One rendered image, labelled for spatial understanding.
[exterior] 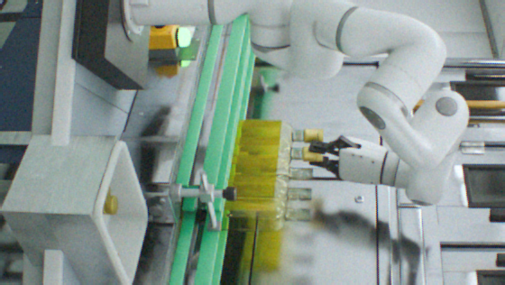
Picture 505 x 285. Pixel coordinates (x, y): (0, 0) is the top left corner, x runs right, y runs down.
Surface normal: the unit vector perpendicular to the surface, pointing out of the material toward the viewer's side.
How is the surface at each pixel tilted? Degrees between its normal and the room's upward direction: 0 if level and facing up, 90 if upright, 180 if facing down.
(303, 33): 120
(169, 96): 90
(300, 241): 90
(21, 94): 90
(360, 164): 106
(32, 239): 90
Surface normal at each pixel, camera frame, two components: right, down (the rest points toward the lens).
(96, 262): -0.10, 0.72
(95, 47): -0.13, -0.14
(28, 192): -0.09, -0.69
